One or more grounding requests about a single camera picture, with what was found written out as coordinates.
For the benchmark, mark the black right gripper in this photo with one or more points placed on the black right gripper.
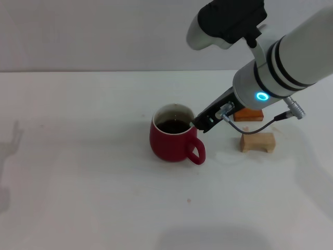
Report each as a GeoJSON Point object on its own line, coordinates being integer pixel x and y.
{"type": "Point", "coordinates": [223, 102]}

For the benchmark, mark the red ceramic mug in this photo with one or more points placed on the red ceramic mug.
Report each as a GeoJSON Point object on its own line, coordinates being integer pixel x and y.
{"type": "Point", "coordinates": [169, 145]}

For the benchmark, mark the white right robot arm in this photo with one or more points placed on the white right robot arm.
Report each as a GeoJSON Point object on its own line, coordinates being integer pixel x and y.
{"type": "Point", "coordinates": [286, 57]}

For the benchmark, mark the dark coffee liquid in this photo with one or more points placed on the dark coffee liquid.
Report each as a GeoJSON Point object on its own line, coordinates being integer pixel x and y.
{"type": "Point", "coordinates": [171, 126]}

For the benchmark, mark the orange-brown wooden block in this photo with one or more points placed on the orange-brown wooden block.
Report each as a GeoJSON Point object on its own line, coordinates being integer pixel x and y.
{"type": "Point", "coordinates": [247, 115]}

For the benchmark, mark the light wooden bridge block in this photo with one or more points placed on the light wooden bridge block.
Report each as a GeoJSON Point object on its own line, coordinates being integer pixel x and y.
{"type": "Point", "coordinates": [256, 142]}

